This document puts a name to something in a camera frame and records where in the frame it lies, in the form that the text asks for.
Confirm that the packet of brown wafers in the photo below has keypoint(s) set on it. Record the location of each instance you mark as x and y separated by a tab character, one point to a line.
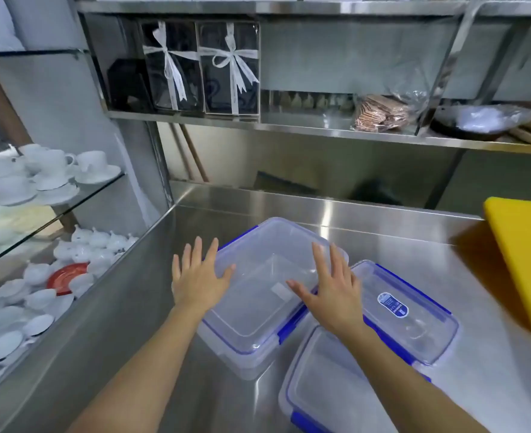
378	114

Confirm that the person's left hand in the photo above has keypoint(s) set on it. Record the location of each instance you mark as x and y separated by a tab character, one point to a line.
196	284

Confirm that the person's right thumb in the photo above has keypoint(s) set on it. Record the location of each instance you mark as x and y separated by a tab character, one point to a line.
300	293

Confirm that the group of white cups and saucers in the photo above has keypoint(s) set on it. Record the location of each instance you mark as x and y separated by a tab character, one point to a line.
44	173

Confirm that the stainless steel shelf unit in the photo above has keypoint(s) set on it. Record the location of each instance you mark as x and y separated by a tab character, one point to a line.
337	130

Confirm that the clear container with oval sticker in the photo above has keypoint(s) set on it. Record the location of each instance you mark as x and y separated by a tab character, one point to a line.
405	311

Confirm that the black pan with plastic wrap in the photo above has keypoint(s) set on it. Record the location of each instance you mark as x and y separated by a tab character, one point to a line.
481	119

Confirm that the person's left little finger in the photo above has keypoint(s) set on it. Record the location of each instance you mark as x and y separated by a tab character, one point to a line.
176	266

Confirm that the person's left forearm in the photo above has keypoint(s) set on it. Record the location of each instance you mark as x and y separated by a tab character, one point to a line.
139	378

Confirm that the person's right little finger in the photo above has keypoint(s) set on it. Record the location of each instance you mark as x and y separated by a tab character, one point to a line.
358	289

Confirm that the glass display shelf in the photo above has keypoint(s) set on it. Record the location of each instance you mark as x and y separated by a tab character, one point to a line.
67	207

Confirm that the black gift box white ribbon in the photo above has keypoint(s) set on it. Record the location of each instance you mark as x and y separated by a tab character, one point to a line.
229	72
171	72

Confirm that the person's right hand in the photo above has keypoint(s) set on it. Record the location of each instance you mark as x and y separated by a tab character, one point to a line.
337	302

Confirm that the person's right middle finger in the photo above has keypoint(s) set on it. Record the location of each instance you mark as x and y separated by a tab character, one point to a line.
337	265

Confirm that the wooden stick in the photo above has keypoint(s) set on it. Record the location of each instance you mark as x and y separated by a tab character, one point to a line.
194	153

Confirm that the person's left thumb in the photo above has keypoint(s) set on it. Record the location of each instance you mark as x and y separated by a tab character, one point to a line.
226	275

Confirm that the clear container blue clips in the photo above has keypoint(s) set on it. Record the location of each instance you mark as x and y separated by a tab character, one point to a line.
328	387

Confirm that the clear plastic bag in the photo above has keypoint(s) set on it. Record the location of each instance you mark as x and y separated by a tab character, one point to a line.
409	92

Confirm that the yellow cutting board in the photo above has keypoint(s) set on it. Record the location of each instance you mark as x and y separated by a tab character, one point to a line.
524	261

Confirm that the person's left middle finger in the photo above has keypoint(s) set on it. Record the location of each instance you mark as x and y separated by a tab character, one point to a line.
198	253

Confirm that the large clear plastic container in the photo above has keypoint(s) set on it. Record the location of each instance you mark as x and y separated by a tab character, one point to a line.
243	363

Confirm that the person's right forearm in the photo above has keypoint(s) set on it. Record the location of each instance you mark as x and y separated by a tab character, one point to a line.
409	387

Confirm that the large clear lid blue clips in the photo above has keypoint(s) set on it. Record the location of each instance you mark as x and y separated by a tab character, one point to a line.
265	284

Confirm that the red saucer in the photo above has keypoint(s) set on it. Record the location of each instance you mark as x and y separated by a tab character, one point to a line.
67	278

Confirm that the pile of white teapots and dishes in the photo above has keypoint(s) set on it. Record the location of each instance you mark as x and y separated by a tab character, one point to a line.
31	293

